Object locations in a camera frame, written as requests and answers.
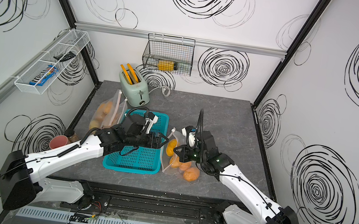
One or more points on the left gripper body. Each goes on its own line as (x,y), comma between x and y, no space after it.
(144,140)

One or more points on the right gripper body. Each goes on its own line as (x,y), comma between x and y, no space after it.
(197,155)

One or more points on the reddish potato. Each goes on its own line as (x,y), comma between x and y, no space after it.
(191,174)

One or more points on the clear zipper bag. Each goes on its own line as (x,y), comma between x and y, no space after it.
(101,111)

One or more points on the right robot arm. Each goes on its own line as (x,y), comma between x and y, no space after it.
(262,209)

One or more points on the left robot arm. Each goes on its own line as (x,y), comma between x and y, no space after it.
(23,178)

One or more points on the teal plastic basket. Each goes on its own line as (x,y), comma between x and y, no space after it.
(141,161)

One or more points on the mint green toaster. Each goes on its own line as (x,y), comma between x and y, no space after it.
(137,94)

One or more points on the brown jar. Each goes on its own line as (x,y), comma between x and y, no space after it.
(72,136)

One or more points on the left toast slice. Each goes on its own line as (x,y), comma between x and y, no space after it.
(126,75)

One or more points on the toast slice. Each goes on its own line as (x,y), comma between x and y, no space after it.
(126,75)
(133,74)

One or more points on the right toast slice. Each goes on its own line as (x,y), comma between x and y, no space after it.
(133,74)

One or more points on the pink cup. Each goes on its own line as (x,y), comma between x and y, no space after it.
(58,141)

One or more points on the yellow bottle in basket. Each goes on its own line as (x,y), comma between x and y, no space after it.
(166,66)

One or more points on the black remote control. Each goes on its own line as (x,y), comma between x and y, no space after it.
(65,57)

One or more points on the blue candy packet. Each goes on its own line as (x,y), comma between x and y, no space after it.
(44,76)

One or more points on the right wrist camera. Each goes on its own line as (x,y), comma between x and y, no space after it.
(190,133)

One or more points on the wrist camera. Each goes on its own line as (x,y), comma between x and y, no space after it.
(151,119)
(190,133)

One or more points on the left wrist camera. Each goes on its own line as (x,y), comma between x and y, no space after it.
(151,119)

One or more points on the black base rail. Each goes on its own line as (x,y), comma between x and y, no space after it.
(195,209)

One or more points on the black wire wall basket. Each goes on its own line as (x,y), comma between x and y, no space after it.
(182,54)

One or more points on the white wire wall shelf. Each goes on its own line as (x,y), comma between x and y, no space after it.
(69,40)

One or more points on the aluminium wall rail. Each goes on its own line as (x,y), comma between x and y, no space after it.
(116,30)

